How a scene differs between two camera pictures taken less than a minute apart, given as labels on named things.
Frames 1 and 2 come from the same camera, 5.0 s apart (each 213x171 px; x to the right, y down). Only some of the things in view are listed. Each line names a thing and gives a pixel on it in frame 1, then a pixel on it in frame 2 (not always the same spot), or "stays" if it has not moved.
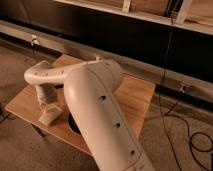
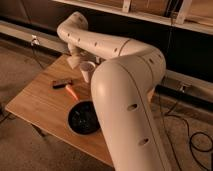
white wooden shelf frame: [180, 20] stays
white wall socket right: [182, 88] stays
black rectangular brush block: [59, 86] stays
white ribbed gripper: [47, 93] -> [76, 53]
